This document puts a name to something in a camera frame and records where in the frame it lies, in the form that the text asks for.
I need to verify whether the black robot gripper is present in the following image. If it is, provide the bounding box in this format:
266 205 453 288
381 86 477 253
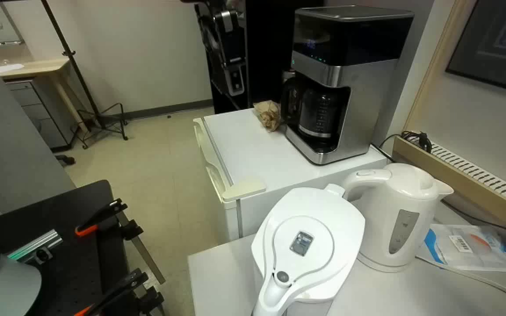
212 10 244 96

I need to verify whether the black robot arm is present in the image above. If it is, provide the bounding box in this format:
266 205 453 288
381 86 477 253
180 0 245 96

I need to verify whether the glass coffee carafe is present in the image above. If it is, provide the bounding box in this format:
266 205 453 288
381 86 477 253
280 75 338 139

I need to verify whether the black silver coffee maker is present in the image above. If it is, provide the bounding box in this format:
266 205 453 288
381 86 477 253
284 5 412 165

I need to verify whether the brown crumpled paper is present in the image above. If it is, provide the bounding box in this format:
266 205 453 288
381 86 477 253
252 100 280 132

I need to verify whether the white mini fridge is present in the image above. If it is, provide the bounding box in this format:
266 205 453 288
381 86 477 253
193 109 388 242

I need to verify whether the black tripod stand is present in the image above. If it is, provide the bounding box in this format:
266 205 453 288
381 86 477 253
40 0 128 149

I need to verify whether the wooden desk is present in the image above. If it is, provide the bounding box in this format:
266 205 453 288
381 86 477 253
0 58 87 133

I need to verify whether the grey filing cabinet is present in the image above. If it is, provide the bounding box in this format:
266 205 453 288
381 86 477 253
6 79 77 151

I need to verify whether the upper orange black clamp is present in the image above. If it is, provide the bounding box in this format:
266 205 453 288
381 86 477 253
73 198 126 237

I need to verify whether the orange black clamp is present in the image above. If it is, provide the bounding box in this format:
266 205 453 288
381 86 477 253
73 198 126 237
73 269 147 316

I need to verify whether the white water filter pitcher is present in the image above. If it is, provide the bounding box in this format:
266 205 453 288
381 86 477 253
251 184 365 316

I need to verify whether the white electric kettle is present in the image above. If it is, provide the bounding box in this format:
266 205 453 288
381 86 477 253
342 163 453 272

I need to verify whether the black workbench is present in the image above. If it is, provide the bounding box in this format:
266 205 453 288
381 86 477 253
0 181 163 316

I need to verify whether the dark framed window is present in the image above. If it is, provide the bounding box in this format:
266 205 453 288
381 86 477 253
446 0 506 88

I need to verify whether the lower orange black clamp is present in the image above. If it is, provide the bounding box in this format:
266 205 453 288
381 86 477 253
73 269 147 316

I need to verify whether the wooden radiator cover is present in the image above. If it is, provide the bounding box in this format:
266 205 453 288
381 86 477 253
391 135 506 228

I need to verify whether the blue white plastic packet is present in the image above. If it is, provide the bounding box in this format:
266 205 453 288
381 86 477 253
417 223 506 272

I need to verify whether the grey lamp shade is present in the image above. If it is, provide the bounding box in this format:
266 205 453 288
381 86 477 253
0 258 41 316

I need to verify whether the black power cable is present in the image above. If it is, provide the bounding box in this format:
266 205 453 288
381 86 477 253
375 130 433 163

